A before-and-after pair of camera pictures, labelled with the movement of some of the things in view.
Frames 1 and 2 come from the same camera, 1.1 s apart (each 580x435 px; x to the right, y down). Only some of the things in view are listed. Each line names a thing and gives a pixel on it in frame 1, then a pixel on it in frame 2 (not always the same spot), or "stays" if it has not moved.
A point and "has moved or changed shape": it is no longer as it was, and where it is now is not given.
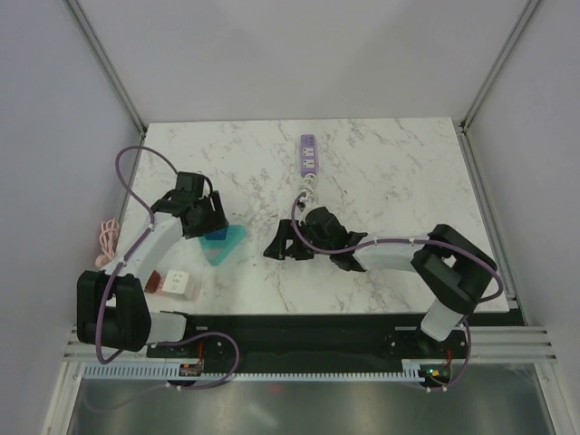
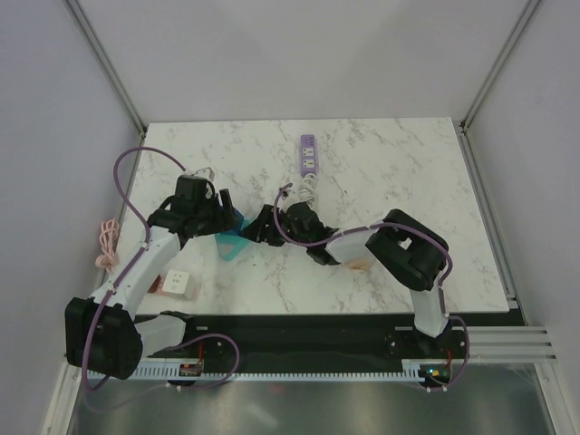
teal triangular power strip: [217, 250] has moved or changed shape
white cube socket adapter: [178, 282] stays
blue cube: [217, 235] has moved or changed shape
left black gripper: [216, 218] stays
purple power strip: [308, 154] stays
